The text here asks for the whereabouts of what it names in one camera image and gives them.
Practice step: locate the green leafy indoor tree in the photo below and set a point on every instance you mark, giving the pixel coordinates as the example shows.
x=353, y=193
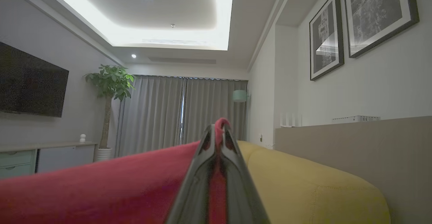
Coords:
x=111, y=82

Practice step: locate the large black framed picture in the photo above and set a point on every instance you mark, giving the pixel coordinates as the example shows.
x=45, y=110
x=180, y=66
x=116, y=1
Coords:
x=378, y=11

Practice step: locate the small white figurine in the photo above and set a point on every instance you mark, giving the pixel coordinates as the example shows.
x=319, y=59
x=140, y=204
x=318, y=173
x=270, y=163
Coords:
x=82, y=138

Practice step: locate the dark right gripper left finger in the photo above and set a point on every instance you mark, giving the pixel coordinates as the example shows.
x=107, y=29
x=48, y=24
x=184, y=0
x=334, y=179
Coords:
x=197, y=190

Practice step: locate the long ceiling air vent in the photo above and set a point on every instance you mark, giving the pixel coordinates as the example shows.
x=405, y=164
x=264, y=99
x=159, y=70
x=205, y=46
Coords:
x=182, y=60

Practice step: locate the small black framed picture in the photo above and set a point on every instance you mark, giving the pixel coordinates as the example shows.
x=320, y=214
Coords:
x=325, y=38

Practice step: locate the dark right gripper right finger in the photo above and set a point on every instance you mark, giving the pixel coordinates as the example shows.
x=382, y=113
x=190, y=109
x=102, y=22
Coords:
x=241, y=197

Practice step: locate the grey curtain panel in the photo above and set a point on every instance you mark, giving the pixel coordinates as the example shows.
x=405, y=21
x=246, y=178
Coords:
x=212, y=106
x=152, y=116

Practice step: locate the mint floor lamp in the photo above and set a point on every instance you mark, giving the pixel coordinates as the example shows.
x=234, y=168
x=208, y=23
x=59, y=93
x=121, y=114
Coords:
x=239, y=95

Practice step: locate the flat white electronic box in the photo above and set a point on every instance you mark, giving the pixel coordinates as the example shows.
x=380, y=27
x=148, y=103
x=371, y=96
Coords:
x=354, y=118

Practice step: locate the white router with antennas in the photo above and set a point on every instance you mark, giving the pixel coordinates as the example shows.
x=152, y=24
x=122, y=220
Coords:
x=290, y=121

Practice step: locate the low television cabinet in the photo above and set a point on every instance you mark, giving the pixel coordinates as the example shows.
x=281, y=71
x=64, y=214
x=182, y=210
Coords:
x=64, y=156

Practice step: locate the red T-shirt with striped trim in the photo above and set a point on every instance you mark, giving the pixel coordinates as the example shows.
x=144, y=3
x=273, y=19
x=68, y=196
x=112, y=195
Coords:
x=101, y=190

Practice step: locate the white ribbed plant pot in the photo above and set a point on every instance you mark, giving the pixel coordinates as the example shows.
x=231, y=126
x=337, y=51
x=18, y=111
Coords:
x=104, y=154

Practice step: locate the black wall television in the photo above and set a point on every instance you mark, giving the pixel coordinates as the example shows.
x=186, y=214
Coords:
x=30, y=82

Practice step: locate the beige low partition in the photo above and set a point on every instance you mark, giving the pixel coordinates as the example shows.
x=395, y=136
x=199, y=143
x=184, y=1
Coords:
x=388, y=156

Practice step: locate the yellow sofa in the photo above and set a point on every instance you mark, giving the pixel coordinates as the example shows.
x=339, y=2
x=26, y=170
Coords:
x=303, y=190

